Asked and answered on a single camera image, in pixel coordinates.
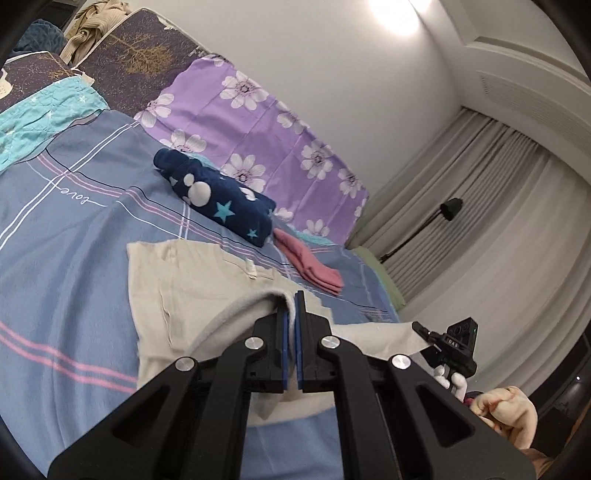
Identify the black floor lamp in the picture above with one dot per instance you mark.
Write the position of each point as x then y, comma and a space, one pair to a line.
448, 210

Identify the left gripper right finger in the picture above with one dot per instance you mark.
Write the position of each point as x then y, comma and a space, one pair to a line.
395, 421

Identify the black camera box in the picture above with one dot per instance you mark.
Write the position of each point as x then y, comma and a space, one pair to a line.
465, 333

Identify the folded pink garment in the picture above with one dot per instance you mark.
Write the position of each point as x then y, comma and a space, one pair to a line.
305, 262

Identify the navy star fleece bundle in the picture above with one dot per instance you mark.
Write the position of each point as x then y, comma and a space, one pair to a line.
216, 196

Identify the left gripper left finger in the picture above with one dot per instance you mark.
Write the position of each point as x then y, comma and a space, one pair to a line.
189, 421

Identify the purple floral pillow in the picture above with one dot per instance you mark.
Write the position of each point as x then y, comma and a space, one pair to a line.
213, 110

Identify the right white-gloved hand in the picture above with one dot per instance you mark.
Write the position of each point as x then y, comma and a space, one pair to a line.
452, 381

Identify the dark tree-print pillow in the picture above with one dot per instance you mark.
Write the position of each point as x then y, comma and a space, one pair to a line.
137, 59

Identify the teal quilted blanket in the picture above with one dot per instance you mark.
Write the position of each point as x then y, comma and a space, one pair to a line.
31, 123

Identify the dark teal knitted blanket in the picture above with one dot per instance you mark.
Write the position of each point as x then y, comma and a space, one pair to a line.
41, 35

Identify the dark deer-print duvet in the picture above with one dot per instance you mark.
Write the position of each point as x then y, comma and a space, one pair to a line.
27, 74

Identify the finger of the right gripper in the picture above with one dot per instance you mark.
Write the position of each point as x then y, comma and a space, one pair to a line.
426, 334

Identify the blue plaid bed sheet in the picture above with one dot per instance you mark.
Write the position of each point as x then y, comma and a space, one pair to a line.
69, 347

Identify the beige crumpled clothes pile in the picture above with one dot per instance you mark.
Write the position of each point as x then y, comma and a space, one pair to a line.
89, 26

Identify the grey pleated curtain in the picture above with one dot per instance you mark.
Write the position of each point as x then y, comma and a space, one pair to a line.
516, 259

